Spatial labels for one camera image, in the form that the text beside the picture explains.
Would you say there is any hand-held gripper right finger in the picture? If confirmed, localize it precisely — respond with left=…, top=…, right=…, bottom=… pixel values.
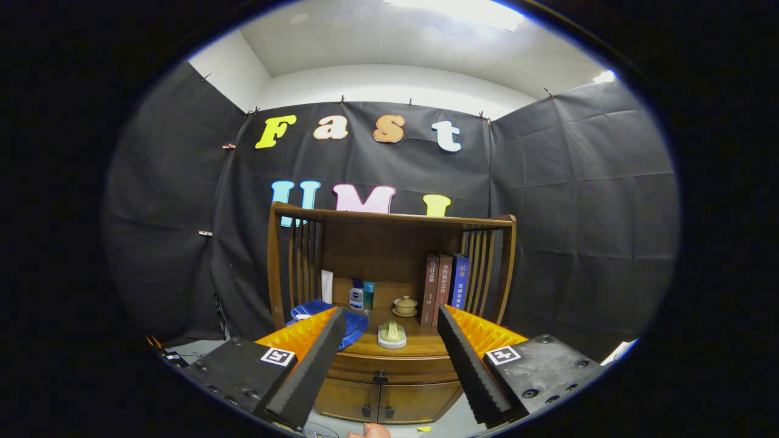
left=437, top=304, right=609, bottom=426

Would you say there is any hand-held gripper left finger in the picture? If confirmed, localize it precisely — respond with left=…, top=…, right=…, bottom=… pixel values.
left=183, top=306, right=348, bottom=431

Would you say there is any wooden drawer with black knob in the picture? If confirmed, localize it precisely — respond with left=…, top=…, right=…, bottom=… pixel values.
left=329, top=352, right=461, bottom=386

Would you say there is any green figurine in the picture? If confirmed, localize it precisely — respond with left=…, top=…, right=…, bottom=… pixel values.
left=377, top=321, right=408, bottom=350

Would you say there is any wooden cabinet door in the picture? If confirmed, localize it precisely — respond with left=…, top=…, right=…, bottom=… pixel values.
left=313, top=377, right=381, bottom=422
left=377, top=380, right=463, bottom=425

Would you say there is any wooden countertop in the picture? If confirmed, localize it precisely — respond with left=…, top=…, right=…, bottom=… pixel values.
left=291, top=304, right=454, bottom=358

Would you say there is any brown wooden cabinet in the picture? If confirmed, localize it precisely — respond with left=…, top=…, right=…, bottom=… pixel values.
left=267, top=201, right=518, bottom=425

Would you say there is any blue folded towel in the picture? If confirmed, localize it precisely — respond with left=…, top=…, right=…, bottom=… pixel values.
left=286, top=299, right=369, bottom=350

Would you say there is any blue book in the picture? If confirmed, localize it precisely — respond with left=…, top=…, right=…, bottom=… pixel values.
left=449, top=254, right=470, bottom=312

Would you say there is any reddish brown book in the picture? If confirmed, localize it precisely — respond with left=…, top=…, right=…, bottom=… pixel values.
left=433, top=255, right=454, bottom=323

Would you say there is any dark brown book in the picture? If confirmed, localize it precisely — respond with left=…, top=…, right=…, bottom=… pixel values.
left=421, top=254, right=441, bottom=327

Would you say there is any white and black equipment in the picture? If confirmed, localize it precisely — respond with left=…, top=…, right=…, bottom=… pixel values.
left=599, top=339, right=638, bottom=367

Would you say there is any black backdrop cloth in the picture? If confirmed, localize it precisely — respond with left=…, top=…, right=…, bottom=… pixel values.
left=103, top=61, right=680, bottom=360

